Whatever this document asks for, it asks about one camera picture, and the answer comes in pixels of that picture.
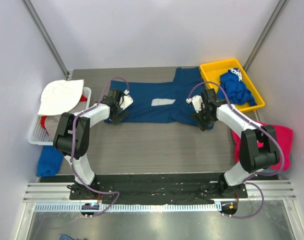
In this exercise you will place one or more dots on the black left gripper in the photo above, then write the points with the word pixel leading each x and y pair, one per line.
pixel 117 114

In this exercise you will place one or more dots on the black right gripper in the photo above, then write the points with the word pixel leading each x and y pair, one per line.
pixel 200 119

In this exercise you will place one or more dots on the dark blue mickey t shirt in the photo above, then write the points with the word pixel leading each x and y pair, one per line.
pixel 165 102

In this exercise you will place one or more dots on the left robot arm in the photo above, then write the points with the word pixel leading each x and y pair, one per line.
pixel 72 138

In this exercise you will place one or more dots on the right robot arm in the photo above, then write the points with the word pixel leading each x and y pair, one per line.
pixel 259 148

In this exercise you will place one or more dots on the red t shirt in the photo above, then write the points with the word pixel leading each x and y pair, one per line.
pixel 83 98

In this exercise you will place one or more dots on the royal blue t shirt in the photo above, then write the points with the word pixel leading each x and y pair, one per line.
pixel 235 89

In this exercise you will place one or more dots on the yellow plastic tray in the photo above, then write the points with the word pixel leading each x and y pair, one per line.
pixel 211 72

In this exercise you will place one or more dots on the white t shirt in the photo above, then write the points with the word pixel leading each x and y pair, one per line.
pixel 60 96

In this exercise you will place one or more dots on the blue folded t shirt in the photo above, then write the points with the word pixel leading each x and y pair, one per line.
pixel 49 163

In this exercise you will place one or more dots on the grey folded t shirt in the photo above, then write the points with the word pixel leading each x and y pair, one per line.
pixel 273 169

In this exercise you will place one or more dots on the pink folded t shirt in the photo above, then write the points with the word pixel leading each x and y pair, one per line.
pixel 284 138

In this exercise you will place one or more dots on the white plastic laundry basket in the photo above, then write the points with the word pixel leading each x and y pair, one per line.
pixel 38 136

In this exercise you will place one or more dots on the checkered cloth bottom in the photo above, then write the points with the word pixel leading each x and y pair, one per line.
pixel 67 237

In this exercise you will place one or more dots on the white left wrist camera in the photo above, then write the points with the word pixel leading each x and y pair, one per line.
pixel 126 100

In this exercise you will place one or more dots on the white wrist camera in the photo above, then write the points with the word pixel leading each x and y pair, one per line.
pixel 126 100
pixel 197 103

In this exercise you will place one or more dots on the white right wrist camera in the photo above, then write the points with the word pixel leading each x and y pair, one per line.
pixel 197 103

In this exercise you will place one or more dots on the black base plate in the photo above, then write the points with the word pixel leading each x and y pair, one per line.
pixel 160 189

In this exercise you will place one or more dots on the slotted cable duct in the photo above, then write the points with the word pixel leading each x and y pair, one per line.
pixel 85 207

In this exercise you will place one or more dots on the aluminium frame post left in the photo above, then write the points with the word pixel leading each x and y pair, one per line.
pixel 45 36

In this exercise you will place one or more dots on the aluminium frame post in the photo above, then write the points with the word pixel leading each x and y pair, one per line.
pixel 45 36
pixel 276 13

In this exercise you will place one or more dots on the aluminium frame post right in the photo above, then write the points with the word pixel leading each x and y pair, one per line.
pixel 276 13

